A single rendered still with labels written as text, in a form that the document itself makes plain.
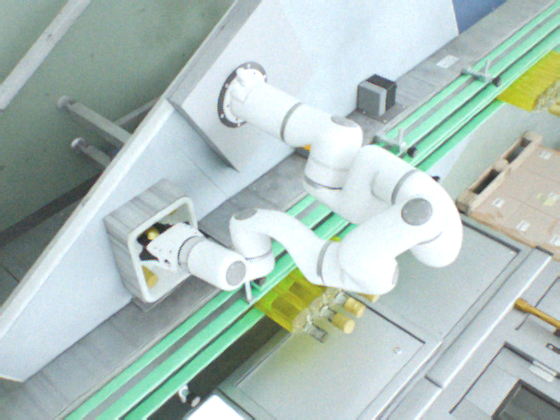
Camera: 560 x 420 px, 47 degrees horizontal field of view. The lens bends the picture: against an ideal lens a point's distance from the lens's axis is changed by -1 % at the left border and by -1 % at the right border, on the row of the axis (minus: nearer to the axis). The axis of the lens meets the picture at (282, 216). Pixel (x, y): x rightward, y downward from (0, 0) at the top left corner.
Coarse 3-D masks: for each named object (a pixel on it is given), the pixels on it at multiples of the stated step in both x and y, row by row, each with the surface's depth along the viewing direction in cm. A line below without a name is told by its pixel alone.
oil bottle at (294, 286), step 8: (280, 280) 163; (288, 280) 163; (296, 280) 163; (304, 280) 163; (280, 288) 162; (288, 288) 161; (296, 288) 161; (304, 288) 161; (312, 288) 160; (296, 296) 159; (304, 296) 159; (312, 296) 159; (320, 296) 159; (304, 304) 158; (312, 304) 157; (320, 304) 157; (328, 304) 159; (312, 312) 158; (320, 312) 158
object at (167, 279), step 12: (180, 204) 140; (192, 204) 143; (156, 216) 137; (168, 216) 150; (180, 216) 148; (192, 216) 145; (144, 228) 135; (132, 240) 134; (132, 252) 136; (144, 264) 151; (168, 276) 152; (180, 276) 152; (144, 288) 144; (156, 288) 150; (168, 288) 150; (156, 300) 149
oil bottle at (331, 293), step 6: (294, 270) 165; (300, 276) 164; (318, 288) 161; (324, 288) 161; (330, 288) 161; (336, 288) 161; (330, 294) 160; (336, 294) 160; (330, 300) 161; (336, 300) 161
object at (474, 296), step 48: (480, 240) 196; (432, 288) 183; (480, 288) 182; (528, 288) 180; (480, 336) 167; (528, 336) 171; (192, 384) 164; (432, 384) 157; (480, 384) 161; (528, 384) 160
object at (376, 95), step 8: (368, 80) 190; (376, 80) 190; (384, 80) 190; (360, 88) 189; (368, 88) 187; (376, 88) 187; (384, 88) 187; (392, 88) 188; (360, 96) 191; (368, 96) 188; (376, 96) 186; (384, 96) 187; (392, 96) 190; (360, 104) 192; (368, 104) 190; (376, 104) 188; (384, 104) 189; (392, 104) 193; (376, 112) 190; (384, 112) 191
